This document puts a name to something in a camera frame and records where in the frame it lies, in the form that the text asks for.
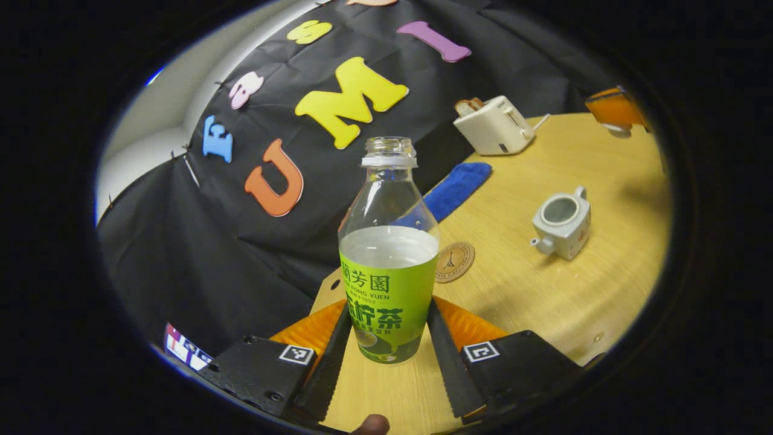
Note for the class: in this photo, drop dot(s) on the white toaster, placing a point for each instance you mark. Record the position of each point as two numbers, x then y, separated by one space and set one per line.
492 130

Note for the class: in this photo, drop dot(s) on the blue towel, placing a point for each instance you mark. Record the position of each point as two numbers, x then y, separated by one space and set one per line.
460 184

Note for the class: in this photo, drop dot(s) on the round brown coaster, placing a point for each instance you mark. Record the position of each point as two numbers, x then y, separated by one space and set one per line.
454 262

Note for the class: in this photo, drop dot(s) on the black backdrop cloth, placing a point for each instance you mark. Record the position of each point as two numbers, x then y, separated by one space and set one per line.
181 272

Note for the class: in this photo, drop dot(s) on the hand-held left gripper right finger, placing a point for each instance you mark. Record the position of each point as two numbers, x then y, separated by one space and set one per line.
450 368

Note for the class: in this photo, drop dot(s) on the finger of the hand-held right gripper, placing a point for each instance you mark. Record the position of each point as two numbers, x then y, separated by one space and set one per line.
613 109

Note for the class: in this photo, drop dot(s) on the green label water bottle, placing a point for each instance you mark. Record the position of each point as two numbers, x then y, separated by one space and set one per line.
386 290

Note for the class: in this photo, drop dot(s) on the white teacup lid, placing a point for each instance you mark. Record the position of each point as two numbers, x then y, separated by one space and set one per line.
617 131

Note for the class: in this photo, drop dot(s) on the bread slice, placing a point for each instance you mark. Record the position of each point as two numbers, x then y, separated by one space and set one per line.
468 107

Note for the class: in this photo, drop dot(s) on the white ceramic teacup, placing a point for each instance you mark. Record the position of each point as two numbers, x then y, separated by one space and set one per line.
567 232

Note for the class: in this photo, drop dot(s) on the computer monitor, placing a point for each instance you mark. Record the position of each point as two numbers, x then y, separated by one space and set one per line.
184 350

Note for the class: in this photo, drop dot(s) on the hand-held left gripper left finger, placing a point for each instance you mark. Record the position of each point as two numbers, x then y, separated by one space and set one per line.
329 368

